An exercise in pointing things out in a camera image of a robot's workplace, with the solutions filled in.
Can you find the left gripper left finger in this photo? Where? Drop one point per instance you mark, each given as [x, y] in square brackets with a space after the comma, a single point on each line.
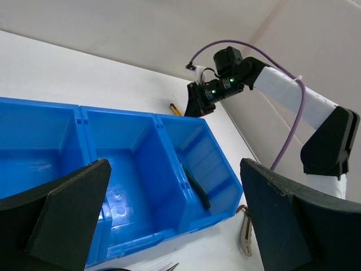
[51, 226]

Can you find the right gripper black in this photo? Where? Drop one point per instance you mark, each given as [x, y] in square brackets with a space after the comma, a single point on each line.
[203, 97]

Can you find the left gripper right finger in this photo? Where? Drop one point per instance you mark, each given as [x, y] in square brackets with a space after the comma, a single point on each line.
[297, 227]

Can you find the yellow utility knife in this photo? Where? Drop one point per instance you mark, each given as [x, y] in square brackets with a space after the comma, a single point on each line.
[175, 110]

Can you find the silver metal tool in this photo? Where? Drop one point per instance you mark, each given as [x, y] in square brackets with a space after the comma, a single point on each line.
[246, 235]

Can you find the dark green cutting pliers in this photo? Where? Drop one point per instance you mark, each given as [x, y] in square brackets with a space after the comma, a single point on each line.
[197, 188]

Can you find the large yellow needle-nose pliers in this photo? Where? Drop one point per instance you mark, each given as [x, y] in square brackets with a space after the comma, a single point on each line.
[168, 267]

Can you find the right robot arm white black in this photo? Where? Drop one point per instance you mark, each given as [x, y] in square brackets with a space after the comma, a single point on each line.
[325, 156]

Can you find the blue bin right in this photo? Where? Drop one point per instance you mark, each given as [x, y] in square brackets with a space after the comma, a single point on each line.
[198, 153]

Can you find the blue bin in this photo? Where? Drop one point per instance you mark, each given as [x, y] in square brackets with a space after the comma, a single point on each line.
[198, 153]
[148, 199]
[40, 142]

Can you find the right brown hex key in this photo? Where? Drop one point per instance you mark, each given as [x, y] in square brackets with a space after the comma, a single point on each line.
[242, 208]

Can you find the blue bin left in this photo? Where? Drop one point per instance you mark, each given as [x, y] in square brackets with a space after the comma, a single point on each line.
[40, 142]

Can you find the blue bin middle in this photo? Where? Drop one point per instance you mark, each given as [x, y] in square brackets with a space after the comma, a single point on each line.
[148, 199]

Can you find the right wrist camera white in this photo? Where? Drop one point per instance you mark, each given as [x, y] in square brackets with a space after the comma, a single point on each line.
[196, 71]

